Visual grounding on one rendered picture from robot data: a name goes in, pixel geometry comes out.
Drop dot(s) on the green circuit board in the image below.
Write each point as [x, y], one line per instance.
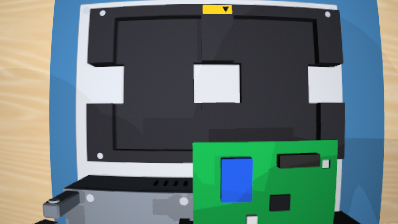
[265, 182]

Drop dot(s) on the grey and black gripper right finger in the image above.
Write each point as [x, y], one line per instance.
[342, 218]

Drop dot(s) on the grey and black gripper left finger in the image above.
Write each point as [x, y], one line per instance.
[185, 221]

